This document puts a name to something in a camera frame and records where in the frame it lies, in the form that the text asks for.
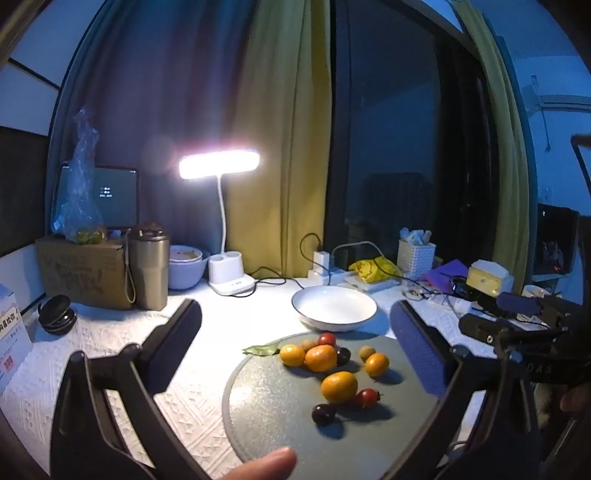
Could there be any white desk lamp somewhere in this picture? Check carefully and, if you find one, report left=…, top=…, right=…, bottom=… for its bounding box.
left=178, top=147, right=262, bottom=296

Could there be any dark tablet screen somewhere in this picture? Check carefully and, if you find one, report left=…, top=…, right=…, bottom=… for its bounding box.
left=60, top=164, right=140, bottom=229

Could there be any white printed carton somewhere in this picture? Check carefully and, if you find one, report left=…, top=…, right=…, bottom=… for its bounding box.
left=0, top=283, right=33, bottom=396

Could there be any white cable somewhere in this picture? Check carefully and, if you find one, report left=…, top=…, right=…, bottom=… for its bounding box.
left=329, top=240, right=385, bottom=278

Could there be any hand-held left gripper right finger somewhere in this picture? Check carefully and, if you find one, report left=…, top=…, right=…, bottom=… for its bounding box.
left=383, top=300, right=542, bottom=480

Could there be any person's left hand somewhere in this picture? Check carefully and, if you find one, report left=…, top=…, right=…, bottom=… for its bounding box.
left=217, top=447, right=297, bottom=480

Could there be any brown cardboard box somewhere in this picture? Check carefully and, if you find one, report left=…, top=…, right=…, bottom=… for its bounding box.
left=36, top=234, right=136, bottom=311

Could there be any white book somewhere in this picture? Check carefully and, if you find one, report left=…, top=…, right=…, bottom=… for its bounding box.
left=344, top=275, right=403, bottom=293

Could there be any grey curtain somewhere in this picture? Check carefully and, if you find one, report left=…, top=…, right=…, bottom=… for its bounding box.
left=55, top=0, right=259, bottom=259

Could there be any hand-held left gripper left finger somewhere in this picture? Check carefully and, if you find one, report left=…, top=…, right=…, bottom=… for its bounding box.
left=50, top=298, right=208, bottom=480

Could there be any steel tumbler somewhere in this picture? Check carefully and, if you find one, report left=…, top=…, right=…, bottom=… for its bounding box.
left=127, top=223, right=170, bottom=311

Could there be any white air conditioner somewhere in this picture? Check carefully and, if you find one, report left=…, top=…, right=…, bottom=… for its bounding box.
left=526, top=94, right=591, bottom=114

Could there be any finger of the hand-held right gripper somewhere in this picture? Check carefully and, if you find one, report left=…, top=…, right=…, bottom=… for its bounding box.
left=459, top=313, right=555, bottom=348
left=475, top=292, right=546, bottom=320

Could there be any yellow curtain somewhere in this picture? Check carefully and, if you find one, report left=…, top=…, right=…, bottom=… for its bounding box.
left=227, top=0, right=334, bottom=280

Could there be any person's right hand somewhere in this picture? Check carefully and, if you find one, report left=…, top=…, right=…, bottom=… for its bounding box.
left=560, top=384, right=591, bottom=416

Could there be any white perforated basket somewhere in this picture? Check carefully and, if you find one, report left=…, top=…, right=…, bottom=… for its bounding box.
left=396, top=227, right=437, bottom=278

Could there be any white round plate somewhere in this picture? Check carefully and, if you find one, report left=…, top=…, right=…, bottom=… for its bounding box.
left=291, top=285, right=378, bottom=332

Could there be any grey round placemat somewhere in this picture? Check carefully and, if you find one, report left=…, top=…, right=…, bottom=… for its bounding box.
left=222, top=331, right=455, bottom=480

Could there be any dark monitor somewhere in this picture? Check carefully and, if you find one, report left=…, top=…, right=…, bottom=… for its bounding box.
left=537, top=203, right=581, bottom=278

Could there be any black charger cable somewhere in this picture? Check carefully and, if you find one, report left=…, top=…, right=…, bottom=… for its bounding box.
left=249, top=233, right=325, bottom=297

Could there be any orange mandarin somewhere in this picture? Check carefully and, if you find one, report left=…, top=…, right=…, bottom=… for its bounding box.
left=280, top=344, right=306, bottom=367
left=321, top=371, right=359, bottom=404
left=304, top=344, right=338, bottom=373
left=365, top=353, right=390, bottom=378

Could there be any clear plastic bag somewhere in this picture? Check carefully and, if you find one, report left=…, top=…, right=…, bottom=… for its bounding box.
left=51, top=107, right=108, bottom=244

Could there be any white power strip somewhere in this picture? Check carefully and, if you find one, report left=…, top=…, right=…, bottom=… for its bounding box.
left=307, top=268, right=366, bottom=285

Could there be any lavender bowl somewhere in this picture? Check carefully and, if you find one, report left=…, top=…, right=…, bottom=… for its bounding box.
left=168, top=246, right=211, bottom=291

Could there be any yellow printed bag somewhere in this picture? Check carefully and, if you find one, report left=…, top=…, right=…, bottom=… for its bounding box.
left=348, top=258, right=403, bottom=282

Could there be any pale green curtain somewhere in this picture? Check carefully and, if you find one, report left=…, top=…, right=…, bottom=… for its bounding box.
left=455, top=0, right=533, bottom=296

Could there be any yellow box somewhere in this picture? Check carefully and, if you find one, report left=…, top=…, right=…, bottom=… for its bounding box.
left=465, top=259, right=515, bottom=297

